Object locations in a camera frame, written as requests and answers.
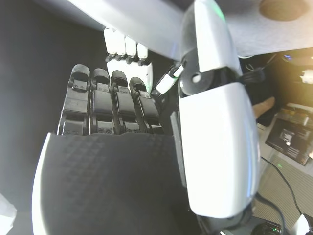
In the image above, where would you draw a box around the black printed panel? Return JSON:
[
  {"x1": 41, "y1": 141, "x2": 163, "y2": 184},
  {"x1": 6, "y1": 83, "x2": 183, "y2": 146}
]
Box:
[{"x1": 265, "y1": 107, "x2": 313, "y2": 167}]

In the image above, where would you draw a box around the grey ribbed mat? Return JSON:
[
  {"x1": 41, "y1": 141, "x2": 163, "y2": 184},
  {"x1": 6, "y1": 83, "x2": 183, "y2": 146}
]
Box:
[{"x1": 253, "y1": 153, "x2": 313, "y2": 230}]

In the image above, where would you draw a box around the orange swirl cookie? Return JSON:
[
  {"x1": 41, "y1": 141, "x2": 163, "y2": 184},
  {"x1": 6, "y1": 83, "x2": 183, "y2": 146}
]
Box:
[{"x1": 258, "y1": 0, "x2": 311, "y2": 22}]

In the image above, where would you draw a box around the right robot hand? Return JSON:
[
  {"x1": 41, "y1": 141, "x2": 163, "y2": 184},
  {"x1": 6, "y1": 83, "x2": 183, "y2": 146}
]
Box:
[{"x1": 31, "y1": 0, "x2": 262, "y2": 235}]

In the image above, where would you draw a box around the black box with blue light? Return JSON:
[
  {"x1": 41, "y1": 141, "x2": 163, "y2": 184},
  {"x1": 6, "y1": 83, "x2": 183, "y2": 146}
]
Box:
[{"x1": 281, "y1": 50, "x2": 313, "y2": 66}]

